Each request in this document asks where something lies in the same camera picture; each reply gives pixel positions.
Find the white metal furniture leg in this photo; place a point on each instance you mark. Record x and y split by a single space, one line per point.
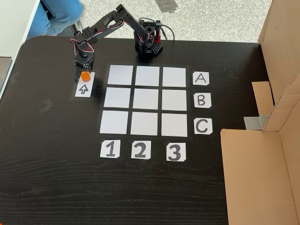
79 25

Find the paper sheet number 1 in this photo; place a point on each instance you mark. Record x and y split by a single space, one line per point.
110 149

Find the white desk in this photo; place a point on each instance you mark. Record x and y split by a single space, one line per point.
16 23

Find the paper sheet letter B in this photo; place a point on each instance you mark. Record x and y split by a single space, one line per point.
202 100

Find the paper sheet letter C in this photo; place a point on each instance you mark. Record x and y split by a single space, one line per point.
203 126

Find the white arrow paper sheet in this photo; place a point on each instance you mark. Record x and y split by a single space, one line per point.
83 90

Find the brown cardboard panel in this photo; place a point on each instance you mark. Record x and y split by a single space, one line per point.
253 175
281 35

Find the white nine-square grid sheet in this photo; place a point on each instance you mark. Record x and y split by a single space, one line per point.
145 98

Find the grey floor tape patch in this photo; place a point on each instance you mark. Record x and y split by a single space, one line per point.
167 4

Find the round orange token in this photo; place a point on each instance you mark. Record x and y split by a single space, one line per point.
85 77

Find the paper sheet letter A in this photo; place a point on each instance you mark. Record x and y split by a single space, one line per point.
200 78

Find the paper sheet number 3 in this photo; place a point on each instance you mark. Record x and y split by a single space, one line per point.
176 152

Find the red and black clamp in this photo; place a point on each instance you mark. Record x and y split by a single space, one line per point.
157 39

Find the paper sheet number 2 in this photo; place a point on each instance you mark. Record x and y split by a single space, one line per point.
141 149

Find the person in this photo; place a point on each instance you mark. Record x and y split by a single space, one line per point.
61 14

